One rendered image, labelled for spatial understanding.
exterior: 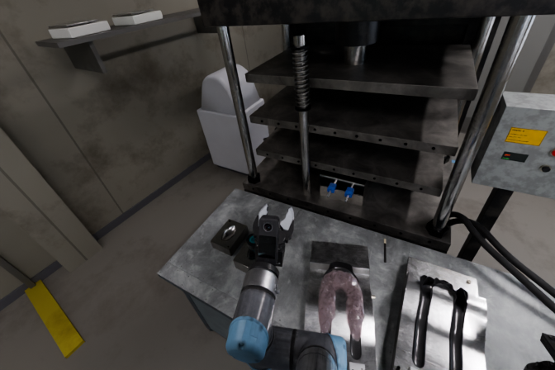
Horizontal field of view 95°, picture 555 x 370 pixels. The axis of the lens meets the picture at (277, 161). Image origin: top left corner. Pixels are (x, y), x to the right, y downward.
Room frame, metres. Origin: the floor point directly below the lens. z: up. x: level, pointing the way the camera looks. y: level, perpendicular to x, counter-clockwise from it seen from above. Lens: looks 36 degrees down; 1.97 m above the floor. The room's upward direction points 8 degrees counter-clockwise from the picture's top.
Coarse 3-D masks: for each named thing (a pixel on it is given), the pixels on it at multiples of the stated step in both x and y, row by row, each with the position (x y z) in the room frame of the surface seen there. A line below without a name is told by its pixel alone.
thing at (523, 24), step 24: (288, 24) 2.00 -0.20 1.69; (480, 24) 1.39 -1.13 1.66; (528, 24) 0.79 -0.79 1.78; (480, 48) 1.36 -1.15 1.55; (504, 48) 0.81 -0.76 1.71; (504, 72) 0.79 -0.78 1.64; (240, 96) 1.43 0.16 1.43; (480, 96) 0.83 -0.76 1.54; (240, 120) 1.42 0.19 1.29; (480, 120) 0.80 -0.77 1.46; (480, 144) 0.79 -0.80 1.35; (456, 168) 0.81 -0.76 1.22; (456, 192) 0.79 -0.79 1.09
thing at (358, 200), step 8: (320, 176) 1.20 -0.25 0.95; (328, 176) 1.18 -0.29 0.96; (336, 176) 1.17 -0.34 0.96; (344, 176) 1.16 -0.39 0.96; (320, 184) 1.20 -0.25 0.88; (328, 184) 1.17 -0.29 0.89; (336, 184) 1.15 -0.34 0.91; (344, 184) 1.12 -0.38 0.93; (352, 184) 1.10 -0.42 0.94; (360, 184) 1.07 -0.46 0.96; (368, 184) 1.20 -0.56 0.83; (320, 192) 1.20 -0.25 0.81; (328, 192) 1.17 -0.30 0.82; (336, 192) 1.14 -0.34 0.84; (344, 192) 1.12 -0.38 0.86; (360, 192) 1.07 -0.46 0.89; (344, 200) 1.12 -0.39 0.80; (352, 200) 1.09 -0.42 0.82; (360, 200) 1.06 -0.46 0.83
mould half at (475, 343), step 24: (408, 264) 0.61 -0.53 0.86; (432, 264) 0.60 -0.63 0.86; (408, 288) 0.48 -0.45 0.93; (456, 288) 0.49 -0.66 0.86; (408, 312) 0.41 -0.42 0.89; (432, 312) 0.39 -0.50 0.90; (480, 312) 0.36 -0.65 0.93; (408, 336) 0.34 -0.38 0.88; (432, 336) 0.33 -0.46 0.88; (480, 336) 0.30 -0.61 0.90; (408, 360) 0.27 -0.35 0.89; (432, 360) 0.26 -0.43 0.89; (480, 360) 0.24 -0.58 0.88
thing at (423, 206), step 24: (264, 168) 1.56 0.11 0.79; (288, 168) 1.52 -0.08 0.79; (312, 168) 1.49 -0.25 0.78; (264, 192) 1.33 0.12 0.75; (288, 192) 1.26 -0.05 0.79; (312, 192) 1.23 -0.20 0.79; (384, 192) 1.15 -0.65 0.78; (408, 192) 1.12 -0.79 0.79; (336, 216) 1.05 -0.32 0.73; (360, 216) 0.98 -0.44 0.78; (384, 216) 0.96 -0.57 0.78; (408, 216) 0.94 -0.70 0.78; (432, 216) 0.91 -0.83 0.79; (432, 240) 0.77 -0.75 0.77
